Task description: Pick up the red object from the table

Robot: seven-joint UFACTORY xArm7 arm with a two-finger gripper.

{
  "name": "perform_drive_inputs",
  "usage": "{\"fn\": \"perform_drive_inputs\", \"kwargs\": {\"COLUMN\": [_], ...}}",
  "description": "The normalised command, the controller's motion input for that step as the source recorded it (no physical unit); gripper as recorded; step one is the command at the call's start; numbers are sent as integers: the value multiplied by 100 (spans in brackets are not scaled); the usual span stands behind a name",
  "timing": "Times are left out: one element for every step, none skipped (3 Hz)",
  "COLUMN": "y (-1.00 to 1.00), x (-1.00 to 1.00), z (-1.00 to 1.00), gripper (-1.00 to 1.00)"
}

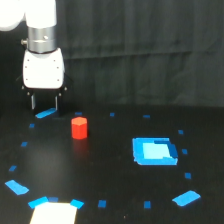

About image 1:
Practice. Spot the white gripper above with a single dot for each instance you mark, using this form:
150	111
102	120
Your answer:
45	72

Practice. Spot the red hexagonal block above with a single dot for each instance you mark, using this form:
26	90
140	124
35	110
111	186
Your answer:
79	128

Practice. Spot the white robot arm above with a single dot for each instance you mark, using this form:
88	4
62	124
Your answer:
41	20

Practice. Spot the large blue tape strip back-left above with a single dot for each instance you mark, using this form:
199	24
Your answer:
45	113

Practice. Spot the black curtain backdrop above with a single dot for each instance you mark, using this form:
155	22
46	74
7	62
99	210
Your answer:
149	52

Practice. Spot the large blue tape strip front-left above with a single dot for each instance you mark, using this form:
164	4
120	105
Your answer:
17	188

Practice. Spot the blue tape strip left of paper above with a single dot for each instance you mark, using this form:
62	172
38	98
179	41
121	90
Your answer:
37	202

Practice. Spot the blue tape strip of paper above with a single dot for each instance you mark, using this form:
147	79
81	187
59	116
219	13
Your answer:
76	203
37	202

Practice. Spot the blue tape strip right of paper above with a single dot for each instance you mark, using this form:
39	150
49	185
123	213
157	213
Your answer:
76	203

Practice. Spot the white paper sheet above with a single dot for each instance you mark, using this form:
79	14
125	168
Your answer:
54	213

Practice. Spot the blue taped square target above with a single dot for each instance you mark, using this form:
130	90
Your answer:
154	152

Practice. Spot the large blue tape strip front-right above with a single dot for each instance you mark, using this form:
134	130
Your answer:
186	198

